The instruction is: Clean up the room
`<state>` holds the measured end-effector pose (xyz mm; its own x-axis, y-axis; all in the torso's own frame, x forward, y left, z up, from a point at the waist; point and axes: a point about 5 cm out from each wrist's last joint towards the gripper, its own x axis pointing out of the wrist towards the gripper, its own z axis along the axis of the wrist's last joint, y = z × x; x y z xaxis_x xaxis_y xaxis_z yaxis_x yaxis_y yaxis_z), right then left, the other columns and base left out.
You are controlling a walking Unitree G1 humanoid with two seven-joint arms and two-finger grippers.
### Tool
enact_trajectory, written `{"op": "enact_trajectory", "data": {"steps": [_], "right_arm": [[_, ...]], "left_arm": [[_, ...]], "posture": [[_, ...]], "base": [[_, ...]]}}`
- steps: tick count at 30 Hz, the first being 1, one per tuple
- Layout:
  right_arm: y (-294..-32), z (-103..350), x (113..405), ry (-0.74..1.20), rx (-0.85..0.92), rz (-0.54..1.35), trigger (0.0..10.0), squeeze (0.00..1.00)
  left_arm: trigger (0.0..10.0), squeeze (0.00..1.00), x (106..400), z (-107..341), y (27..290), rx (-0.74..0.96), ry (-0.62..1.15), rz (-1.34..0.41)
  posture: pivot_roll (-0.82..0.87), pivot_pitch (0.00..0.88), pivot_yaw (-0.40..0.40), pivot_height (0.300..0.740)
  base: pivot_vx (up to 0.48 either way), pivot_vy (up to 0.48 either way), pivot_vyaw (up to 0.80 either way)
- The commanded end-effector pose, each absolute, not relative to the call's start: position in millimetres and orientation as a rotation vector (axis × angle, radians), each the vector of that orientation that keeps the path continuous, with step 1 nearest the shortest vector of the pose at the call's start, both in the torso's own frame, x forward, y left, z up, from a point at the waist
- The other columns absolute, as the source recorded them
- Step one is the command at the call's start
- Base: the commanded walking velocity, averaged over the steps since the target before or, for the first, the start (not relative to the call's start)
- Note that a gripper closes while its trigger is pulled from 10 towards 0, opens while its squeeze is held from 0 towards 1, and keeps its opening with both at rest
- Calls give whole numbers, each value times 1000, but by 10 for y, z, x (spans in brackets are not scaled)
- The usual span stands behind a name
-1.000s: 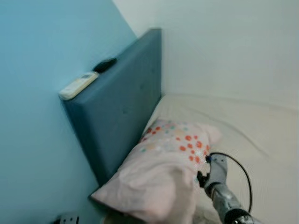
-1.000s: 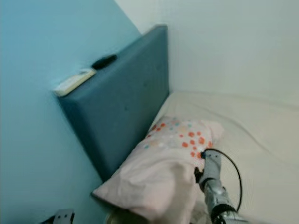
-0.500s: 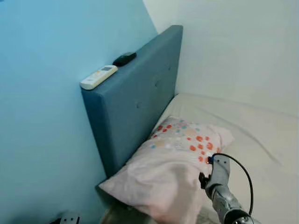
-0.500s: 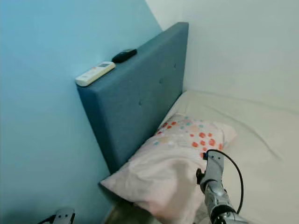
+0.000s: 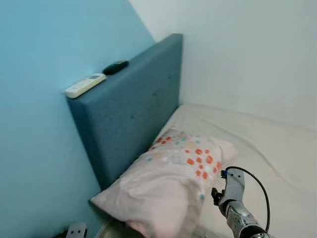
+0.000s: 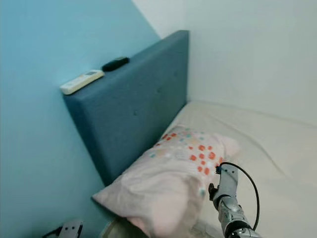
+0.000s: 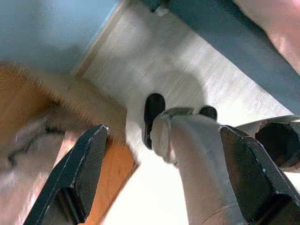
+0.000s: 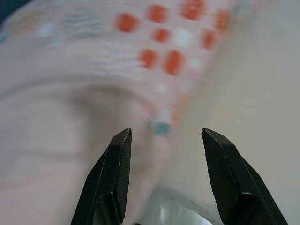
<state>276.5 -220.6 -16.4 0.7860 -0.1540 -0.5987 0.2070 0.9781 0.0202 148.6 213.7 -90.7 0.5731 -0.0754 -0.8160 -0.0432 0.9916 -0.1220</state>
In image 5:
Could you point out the white remote control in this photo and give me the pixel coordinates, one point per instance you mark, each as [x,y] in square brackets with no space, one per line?
[85,85]

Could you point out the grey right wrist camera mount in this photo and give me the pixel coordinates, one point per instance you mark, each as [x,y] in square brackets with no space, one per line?
[234,186]

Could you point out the black remote control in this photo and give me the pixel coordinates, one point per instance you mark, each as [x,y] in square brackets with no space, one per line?
[115,67]

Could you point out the pink floral pillow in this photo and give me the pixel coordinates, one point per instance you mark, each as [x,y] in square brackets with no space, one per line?
[163,183]

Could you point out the blue upholstered headboard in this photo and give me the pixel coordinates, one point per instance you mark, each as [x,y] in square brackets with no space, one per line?
[129,114]

